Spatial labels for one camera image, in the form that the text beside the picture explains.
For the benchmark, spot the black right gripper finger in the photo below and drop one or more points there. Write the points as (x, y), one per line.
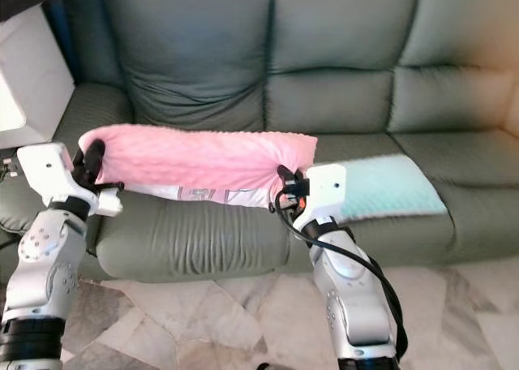
(285, 178)

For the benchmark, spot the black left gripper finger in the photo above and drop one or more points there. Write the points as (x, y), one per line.
(92, 153)

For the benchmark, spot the pink dotted pillow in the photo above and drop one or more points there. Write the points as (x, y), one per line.
(203, 161)

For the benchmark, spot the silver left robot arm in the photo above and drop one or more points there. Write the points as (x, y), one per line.
(40, 273)

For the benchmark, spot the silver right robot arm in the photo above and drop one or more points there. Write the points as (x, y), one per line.
(357, 305)

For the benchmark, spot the light teal dotted pillow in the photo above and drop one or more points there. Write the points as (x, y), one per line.
(393, 187)

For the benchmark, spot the dark green leather sofa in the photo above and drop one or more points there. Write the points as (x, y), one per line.
(292, 62)

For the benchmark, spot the white box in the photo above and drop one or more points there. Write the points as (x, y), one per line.
(24, 78)

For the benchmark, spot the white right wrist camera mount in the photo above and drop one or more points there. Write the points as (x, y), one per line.
(324, 187)

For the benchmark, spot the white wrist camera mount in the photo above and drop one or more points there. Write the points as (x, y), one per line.
(49, 169)
(324, 187)

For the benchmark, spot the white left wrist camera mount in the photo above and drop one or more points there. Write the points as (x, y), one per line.
(49, 169)

